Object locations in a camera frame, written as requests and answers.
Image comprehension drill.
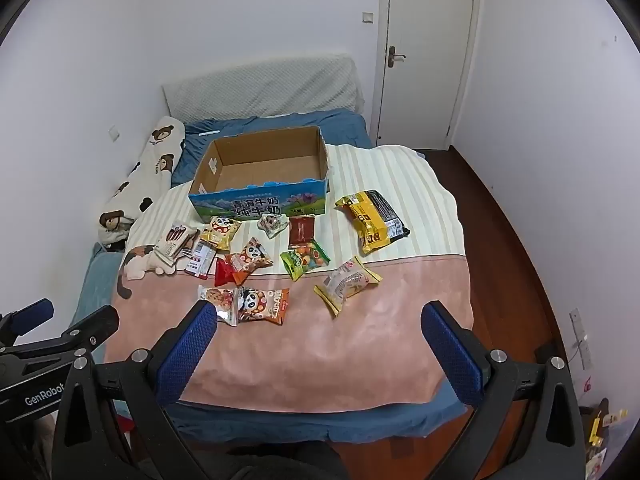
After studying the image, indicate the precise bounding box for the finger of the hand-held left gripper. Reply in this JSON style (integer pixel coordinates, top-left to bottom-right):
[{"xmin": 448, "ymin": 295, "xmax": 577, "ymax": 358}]
[
  {"xmin": 60, "ymin": 305, "xmax": 120, "ymax": 358},
  {"xmin": 0, "ymin": 299, "xmax": 55, "ymax": 346}
]

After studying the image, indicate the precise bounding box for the white red snack packet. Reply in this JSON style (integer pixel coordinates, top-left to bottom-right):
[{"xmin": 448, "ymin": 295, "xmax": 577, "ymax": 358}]
[{"xmin": 182, "ymin": 239, "xmax": 218, "ymax": 280}]

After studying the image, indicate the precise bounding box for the white quilted pillow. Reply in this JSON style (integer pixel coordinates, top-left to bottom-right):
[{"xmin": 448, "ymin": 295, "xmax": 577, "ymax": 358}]
[{"xmin": 162, "ymin": 53, "xmax": 366, "ymax": 121}]

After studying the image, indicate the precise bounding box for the printed cardboard box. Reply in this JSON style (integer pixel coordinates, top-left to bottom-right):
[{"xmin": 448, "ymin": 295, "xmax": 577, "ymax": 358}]
[{"xmin": 188, "ymin": 126, "xmax": 332, "ymax": 222}]

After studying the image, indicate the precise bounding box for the colourful clutter pile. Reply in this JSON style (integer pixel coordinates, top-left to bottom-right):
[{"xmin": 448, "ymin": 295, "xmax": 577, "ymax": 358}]
[{"xmin": 580, "ymin": 375, "xmax": 631, "ymax": 480}]

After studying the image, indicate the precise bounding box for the clear yellow bread packet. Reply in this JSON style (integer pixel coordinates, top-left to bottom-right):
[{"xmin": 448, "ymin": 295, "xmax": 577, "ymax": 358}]
[{"xmin": 313, "ymin": 256, "xmax": 383, "ymax": 317}]

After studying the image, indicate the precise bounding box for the white door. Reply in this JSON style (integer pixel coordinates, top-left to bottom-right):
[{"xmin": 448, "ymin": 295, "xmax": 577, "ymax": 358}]
[{"xmin": 377, "ymin": 0, "xmax": 483, "ymax": 151}]

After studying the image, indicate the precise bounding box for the silver cookie packet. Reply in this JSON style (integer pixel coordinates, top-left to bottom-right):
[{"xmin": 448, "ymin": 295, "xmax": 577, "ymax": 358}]
[{"xmin": 196, "ymin": 285, "xmax": 240, "ymax": 327}]

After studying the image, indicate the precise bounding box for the green candy packet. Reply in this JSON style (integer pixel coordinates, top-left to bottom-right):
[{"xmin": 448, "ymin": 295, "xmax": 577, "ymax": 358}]
[{"xmin": 279, "ymin": 241, "xmax": 332, "ymax": 282}]

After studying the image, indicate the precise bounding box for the brown snack packet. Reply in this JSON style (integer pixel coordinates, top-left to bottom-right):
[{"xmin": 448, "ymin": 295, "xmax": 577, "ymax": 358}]
[{"xmin": 287, "ymin": 214, "xmax": 317, "ymax": 248}]

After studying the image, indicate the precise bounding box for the bear print long pillow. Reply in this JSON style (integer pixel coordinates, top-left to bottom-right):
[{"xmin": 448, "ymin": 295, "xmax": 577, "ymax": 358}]
[{"xmin": 97, "ymin": 116, "xmax": 186, "ymax": 251}]

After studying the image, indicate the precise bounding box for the white socket strip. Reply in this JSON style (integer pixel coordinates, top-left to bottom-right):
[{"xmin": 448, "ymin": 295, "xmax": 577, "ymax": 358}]
[{"xmin": 569, "ymin": 308, "xmax": 593, "ymax": 371}]

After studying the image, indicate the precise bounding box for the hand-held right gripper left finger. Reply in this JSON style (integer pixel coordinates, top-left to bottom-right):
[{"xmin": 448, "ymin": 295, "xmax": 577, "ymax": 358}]
[{"xmin": 52, "ymin": 300, "xmax": 236, "ymax": 480}]

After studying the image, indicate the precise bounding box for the white chocolate stick packet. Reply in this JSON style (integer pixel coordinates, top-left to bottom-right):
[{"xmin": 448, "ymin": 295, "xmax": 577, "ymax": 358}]
[{"xmin": 152, "ymin": 221, "xmax": 201, "ymax": 267}]

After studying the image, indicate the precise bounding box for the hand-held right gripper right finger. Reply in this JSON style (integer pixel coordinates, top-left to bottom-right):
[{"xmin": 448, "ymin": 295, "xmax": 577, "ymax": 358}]
[{"xmin": 421, "ymin": 301, "xmax": 586, "ymax": 480}]

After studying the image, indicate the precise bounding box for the pink striped blanket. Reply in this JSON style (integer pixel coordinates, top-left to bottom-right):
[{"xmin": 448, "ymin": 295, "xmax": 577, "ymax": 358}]
[{"xmin": 102, "ymin": 144, "xmax": 476, "ymax": 413}]

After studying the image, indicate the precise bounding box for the large orange panda packet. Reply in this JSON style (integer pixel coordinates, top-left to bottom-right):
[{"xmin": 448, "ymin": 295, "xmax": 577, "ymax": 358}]
[{"xmin": 235, "ymin": 286, "xmax": 291, "ymax": 324}]

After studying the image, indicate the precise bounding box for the yellow black snack packet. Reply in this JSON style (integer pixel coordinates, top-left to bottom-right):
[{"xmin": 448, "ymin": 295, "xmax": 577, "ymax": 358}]
[{"xmin": 334, "ymin": 189, "xmax": 412, "ymax": 256}]

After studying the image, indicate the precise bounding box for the small orange panda packet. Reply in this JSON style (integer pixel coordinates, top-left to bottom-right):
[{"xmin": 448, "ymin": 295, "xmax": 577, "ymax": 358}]
[{"xmin": 226, "ymin": 237, "xmax": 274, "ymax": 285}]

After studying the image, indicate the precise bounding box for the yellow panda snack packet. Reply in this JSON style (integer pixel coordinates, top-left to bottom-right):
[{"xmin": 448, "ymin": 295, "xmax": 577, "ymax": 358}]
[{"xmin": 200, "ymin": 216, "xmax": 242, "ymax": 252}]

